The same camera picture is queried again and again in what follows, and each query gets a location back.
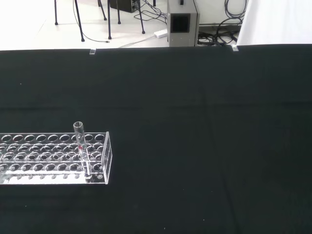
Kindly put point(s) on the clear acrylic test tube rack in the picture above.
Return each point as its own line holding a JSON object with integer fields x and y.
{"x": 48, "y": 158}

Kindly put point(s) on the black bench cloth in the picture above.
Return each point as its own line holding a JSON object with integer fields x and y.
{"x": 185, "y": 146}

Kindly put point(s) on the white power strip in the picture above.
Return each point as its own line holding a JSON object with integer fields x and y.
{"x": 161, "y": 33}

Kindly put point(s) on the clear cloth clip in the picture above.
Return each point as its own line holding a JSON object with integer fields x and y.
{"x": 234, "y": 47}
{"x": 92, "y": 51}

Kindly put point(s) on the grey metal equipment box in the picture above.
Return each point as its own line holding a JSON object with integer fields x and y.
{"x": 182, "y": 24}

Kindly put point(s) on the black tripod legs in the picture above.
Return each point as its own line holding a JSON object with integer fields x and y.
{"x": 109, "y": 17}

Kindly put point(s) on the black box on floor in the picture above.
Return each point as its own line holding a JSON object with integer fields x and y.
{"x": 123, "y": 5}

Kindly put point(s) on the white hanging cloth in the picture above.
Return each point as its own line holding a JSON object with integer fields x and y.
{"x": 278, "y": 22}

